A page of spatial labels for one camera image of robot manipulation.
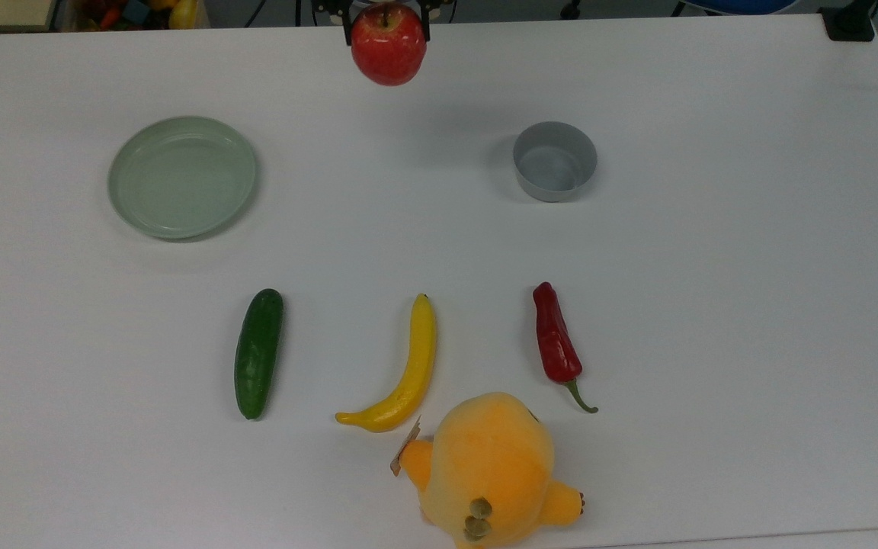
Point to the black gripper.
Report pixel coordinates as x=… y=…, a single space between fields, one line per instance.
x=366 y=3

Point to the red apple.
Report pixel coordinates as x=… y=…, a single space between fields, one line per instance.
x=389 y=49

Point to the grey bowl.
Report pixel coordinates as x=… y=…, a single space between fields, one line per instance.
x=555 y=164

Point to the box of toy items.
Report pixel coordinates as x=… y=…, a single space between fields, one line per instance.
x=134 y=14

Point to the pale green plate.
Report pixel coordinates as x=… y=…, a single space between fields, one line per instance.
x=182 y=178

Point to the yellow banana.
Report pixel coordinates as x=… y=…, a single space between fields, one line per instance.
x=418 y=358

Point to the red chili pepper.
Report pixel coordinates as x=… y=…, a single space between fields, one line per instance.
x=553 y=335

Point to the green cucumber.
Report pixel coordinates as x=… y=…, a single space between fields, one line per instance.
x=258 y=354

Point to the blue chair seat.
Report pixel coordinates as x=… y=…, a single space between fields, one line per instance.
x=748 y=4

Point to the orange plush toy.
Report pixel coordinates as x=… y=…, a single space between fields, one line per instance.
x=485 y=465

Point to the black table clamp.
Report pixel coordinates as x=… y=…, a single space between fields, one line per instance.
x=850 y=23

